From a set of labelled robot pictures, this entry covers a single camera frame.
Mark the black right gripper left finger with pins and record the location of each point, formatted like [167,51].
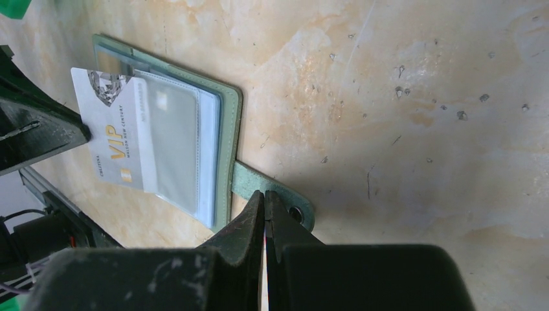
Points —
[223,273]

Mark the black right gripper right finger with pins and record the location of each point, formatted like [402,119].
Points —
[305,274]

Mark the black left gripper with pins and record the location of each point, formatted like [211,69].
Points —
[35,127]

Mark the white VIP card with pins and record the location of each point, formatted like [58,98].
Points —
[144,131]

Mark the sage green card holder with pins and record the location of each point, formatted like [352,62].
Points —
[233,176]

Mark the green plastic bin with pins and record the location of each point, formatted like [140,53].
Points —
[14,9]

